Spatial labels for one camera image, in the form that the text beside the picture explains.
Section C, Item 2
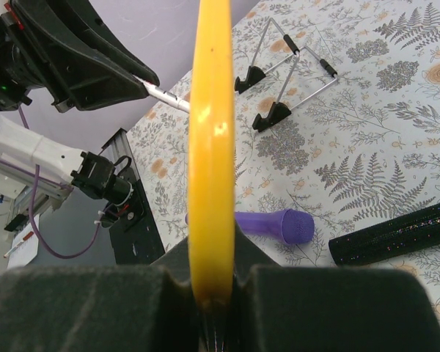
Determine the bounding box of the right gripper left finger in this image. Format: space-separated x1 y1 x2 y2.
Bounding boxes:
0 241 199 351

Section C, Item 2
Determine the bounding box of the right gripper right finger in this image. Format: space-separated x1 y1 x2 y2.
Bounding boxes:
227 230 440 351

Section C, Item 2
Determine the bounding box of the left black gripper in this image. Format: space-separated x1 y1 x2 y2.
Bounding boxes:
0 0 158 112

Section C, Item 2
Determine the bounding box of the red capped whiteboard marker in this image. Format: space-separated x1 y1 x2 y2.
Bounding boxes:
135 76 190 113

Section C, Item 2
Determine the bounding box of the yellow framed whiteboard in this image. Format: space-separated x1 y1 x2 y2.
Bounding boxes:
188 0 235 309

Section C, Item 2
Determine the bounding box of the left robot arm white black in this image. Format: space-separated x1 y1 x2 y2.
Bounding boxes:
0 1 159 206

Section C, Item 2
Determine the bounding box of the purple toy microphone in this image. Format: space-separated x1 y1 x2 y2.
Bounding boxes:
202 209 315 244

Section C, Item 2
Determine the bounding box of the black handheld microphone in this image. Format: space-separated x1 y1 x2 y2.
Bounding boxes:
329 203 440 266

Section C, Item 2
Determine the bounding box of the floral patterned table mat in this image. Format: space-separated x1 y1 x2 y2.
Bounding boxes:
126 0 440 345

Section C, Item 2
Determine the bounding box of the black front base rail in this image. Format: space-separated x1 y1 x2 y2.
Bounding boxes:
102 128 166 265

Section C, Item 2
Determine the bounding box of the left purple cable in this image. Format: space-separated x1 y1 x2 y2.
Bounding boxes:
0 106 103 260

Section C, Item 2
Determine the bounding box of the wire whiteboard easel stand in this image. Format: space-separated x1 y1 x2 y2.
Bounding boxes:
233 16 340 133

